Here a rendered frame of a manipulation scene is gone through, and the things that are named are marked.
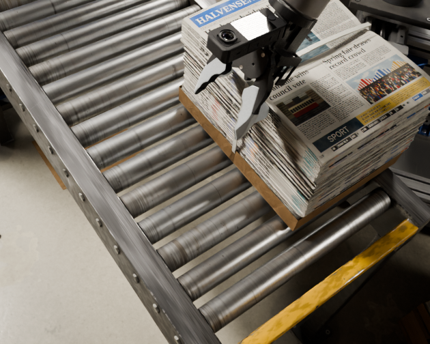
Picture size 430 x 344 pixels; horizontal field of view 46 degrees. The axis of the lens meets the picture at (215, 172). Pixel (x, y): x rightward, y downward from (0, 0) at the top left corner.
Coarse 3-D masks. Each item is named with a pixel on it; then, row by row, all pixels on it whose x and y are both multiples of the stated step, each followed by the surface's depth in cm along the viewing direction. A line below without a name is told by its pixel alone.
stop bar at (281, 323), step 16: (400, 224) 95; (384, 240) 93; (400, 240) 93; (368, 256) 90; (384, 256) 92; (336, 272) 88; (352, 272) 88; (320, 288) 86; (336, 288) 86; (304, 304) 84; (320, 304) 85; (272, 320) 82; (288, 320) 82; (256, 336) 80; (272, 336) 80
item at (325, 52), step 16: (336, 32) 91; (368, 32) 92; (320, 48) 88; (336, 48) 89; (304, 64) 86; (320, 64) 86; (240, 80) 83; (288, 80) 83; (240, 96) 86; (240, 144) 95
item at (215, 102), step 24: (240, 0) 93; (264, 0) 94; (336, 0) 96; (192, 24) 89; (216, 24) 89; (336, 24) 92; (192, 48) 92; (192, 72) 97; (192, 96) 102; (216, 96) 93; (216, 120) 98
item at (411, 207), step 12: (192, 0) 128; (204, 0) 128; (372, 180) 103; (384, 180) 103; (396, 180) 103; (360, 192) 108; (396, 192) 101; (408, 192) 102; (396, 204) 100; (408, 204) 100; (420, 204) 100; (384, 216) 105; (396, 216) 102; (408, 216) 99; (420, 216) 99; (384, 228) 107; (420, 228) 101; (408, 240) 105
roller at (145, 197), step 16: (192, 160) 101; (208, 160) 101; (224, 160) 102; (160, 176) 98; (176, 176) 98; (192, 176) 99; (208, 176) 102; (128, 192) 95; (144, 192) 95; (160, 192) 96; (176, 192) 98; (128, 208) 93; (144, 208) 95
